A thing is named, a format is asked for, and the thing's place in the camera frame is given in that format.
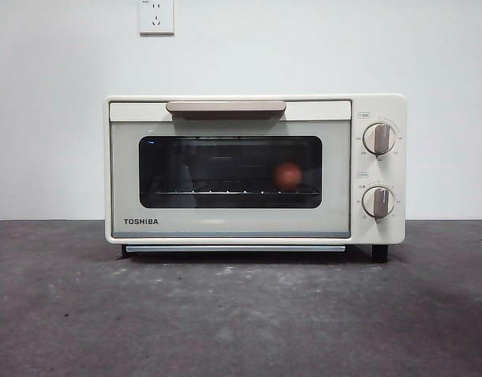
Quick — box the brown egg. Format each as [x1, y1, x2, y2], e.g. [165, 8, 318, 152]
[272, 161, 304, 190]

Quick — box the glass oven door with handle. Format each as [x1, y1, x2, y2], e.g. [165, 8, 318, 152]
[108, 100, 352, 240]

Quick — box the silver crumb tray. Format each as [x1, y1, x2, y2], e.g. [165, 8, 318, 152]
[121, 243, 347, 254]

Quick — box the cream oven knob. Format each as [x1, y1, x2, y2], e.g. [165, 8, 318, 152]
[362, 122, 398, 156]
[361, 185, 396, 219]

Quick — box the cream Toshiba toaster oven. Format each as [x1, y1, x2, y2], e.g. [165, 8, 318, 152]
[102, 93, 407, 263]

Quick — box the metal wire oven rack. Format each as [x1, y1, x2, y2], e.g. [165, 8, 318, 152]
[153, 189, 320, 196]

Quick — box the white wall socket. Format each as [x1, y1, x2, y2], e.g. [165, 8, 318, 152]
[138, 0, 175, 36]

